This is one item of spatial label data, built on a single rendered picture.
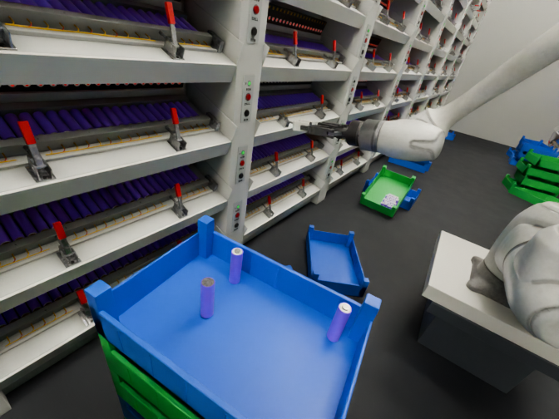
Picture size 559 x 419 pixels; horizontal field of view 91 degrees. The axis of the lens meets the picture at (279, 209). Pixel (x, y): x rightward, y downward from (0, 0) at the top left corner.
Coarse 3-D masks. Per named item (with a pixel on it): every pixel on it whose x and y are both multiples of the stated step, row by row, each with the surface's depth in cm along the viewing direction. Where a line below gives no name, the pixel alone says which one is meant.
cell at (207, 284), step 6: (204, 282) 35; (210, 282) 36; (204, 288) 35; (210, 288) 35; (204, 294) 36; (210, 294) 36; (204, 300) 36; (210, 300) 36; (204, 306) 37; (210, 306) 37; (204, 312) 37; (210, 312) 38
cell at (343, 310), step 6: (342, 306) 36; (348, 306) 36; (336, 312) 36; (342, 312) 35; (348, 312) 35; (336, 318) 36; (342, 318) 36; (348, 318) 36; (330, 324) 38; (336, 324) 37; (342, 324) 36; (330, 330) 38; (336, 330) 37; (342, 330) 37; (330, 336) 38; (336, 336) 38
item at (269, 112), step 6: (312, 102) 117; (318, 102) 120; (324, 102) 124; (270, 108) 96; (276, 108) 98; (282, 108) 100; (288, 108) 102; (294, 108) 106; (300, 108) 110; (306, 108) 113; (312, 108) 118; (324, 108) 124; (258, 114) 89; (264, 114) 92; (270, 114) 95; (276, 114) 98; (294, 114) 105; (264, 120) 91
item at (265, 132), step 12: (300, 84) 121; (324, 96) 129; (336, 108) 127; (312, 120) 111; (324, 120) 117; (336, 120) 128; (264, 132) 88; (276, 132) 93; (288, 132) 99; (300, 132) 108
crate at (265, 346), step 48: (192, 240) 45; (96, 288) 31; (144, 288) 39; (192, 288) 42; (240, 288) 44; (288, 288) 43; (144, 336) 35; (192, 336) 36; (240, 336) 37; (288, 336) 38; (192, 384) 27; (240, 384) 32; (288, 384) 33; (336, 384) 34
